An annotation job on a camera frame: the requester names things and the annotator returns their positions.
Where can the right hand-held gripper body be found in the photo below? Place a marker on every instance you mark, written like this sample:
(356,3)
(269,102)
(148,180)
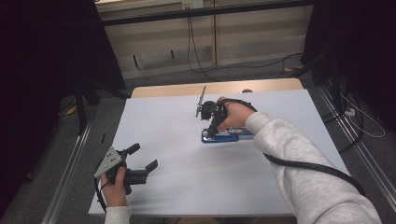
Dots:
(208,109)

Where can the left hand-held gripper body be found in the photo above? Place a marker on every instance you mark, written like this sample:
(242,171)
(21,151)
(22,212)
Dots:
(108,161)

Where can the blue stapler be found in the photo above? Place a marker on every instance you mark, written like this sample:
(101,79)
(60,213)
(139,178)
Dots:
(222,138)

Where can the person's right hand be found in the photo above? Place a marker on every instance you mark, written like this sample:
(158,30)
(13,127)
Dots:
(237,117)

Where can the person's left hand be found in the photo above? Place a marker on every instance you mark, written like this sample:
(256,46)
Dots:
(114,191)

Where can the white table sheet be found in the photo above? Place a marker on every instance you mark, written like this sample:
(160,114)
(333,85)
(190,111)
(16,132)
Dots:
(186,174)

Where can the wooden table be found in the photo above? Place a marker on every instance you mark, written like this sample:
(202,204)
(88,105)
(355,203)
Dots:
(174,89)

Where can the black metal stand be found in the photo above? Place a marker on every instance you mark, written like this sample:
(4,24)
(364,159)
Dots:
(81,105)

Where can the black horizontal bar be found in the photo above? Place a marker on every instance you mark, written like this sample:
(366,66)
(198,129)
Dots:
(202,12)

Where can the black curtain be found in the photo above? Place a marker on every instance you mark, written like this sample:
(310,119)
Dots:
(358,40)
(40,62)

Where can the white power strip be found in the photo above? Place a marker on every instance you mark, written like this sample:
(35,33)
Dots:
(350,112)

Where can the aluminium floor rail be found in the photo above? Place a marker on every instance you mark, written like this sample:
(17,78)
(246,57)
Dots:
(67,177)
(358,146)

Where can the white wall socket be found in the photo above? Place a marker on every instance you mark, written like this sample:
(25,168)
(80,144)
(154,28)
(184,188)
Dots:
(192,4)

